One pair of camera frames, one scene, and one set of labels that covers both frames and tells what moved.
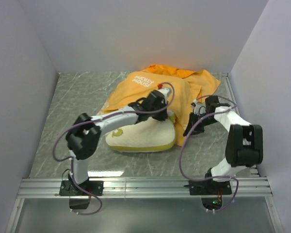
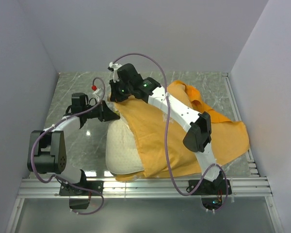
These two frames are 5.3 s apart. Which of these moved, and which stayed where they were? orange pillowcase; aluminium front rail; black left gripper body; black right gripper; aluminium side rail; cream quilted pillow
Moved: black right gripper; orange pillowcase; cream quilted pillow; black left gripper body
Stayed: aluminium front rail; aluminium side rail
